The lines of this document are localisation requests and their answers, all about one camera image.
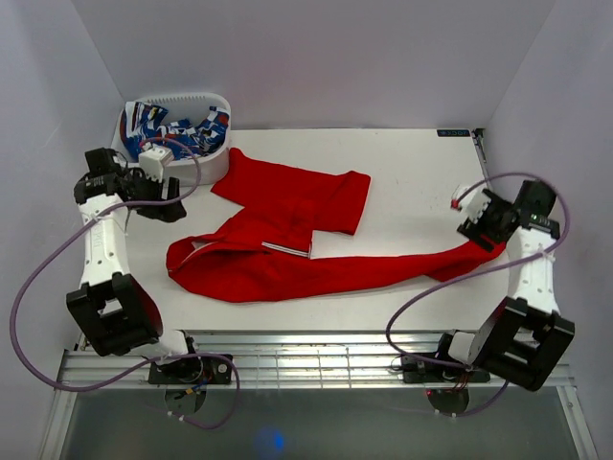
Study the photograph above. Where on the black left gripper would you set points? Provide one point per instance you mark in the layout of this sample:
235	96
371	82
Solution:
170	213

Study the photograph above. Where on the blue white patterned garment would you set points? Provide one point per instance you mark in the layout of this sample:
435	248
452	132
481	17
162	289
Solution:
140	121

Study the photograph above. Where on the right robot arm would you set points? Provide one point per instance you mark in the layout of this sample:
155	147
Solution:
525	336

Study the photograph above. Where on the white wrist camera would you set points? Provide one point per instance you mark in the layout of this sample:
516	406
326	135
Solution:
470	203
153	162

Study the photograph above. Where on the red trousers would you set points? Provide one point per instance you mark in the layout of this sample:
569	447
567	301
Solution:
262	253

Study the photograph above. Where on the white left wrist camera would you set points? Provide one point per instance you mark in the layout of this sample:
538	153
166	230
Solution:
153	162

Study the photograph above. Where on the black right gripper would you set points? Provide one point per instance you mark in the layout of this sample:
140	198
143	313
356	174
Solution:
472	231

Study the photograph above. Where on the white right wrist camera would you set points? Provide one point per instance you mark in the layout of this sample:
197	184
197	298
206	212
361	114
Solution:
470	203

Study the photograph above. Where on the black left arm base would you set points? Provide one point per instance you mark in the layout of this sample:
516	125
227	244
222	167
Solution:
192	371

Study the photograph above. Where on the aluminium frame rail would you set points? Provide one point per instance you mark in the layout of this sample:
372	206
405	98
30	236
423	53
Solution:
352	360

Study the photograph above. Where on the small black table label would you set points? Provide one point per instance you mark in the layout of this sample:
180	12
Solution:
453	132

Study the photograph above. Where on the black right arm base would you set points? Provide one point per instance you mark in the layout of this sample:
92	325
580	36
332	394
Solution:
419	371

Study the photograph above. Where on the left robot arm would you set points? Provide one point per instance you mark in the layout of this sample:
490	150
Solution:
111	308

